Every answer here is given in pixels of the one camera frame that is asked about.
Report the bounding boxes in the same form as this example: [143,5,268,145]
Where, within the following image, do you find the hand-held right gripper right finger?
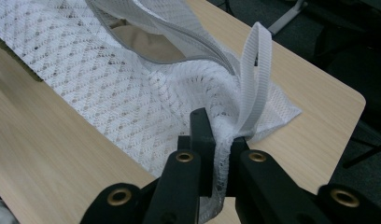
[225,135,251,198]

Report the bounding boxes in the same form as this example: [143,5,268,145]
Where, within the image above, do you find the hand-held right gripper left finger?
[176,106,217,199]

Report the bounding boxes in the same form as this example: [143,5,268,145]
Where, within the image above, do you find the white mesh laundry bag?
[0,0,303,224]

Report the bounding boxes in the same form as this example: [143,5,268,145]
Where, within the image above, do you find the black chair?
[313,18,381,171]

